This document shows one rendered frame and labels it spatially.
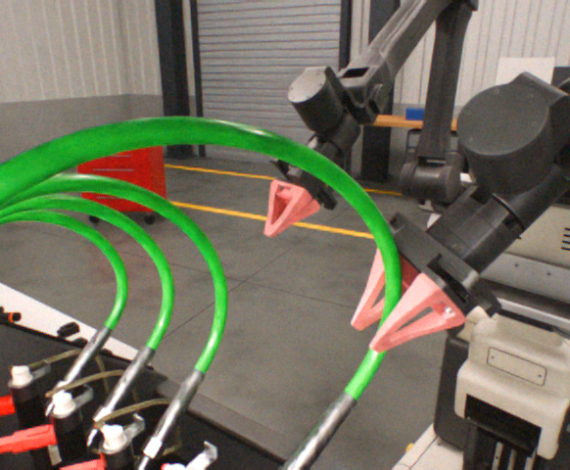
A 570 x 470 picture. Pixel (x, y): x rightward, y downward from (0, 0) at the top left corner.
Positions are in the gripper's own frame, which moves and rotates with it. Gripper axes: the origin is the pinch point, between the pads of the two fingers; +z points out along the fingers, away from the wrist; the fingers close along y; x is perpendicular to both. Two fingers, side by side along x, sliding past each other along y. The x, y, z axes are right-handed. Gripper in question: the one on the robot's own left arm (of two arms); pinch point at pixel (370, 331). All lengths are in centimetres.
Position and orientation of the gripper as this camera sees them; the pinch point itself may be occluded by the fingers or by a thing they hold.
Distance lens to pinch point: 41.4
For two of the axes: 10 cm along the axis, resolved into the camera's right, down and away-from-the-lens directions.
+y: 4.1, 5.1, -7.6
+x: 5.9, 4.8, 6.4
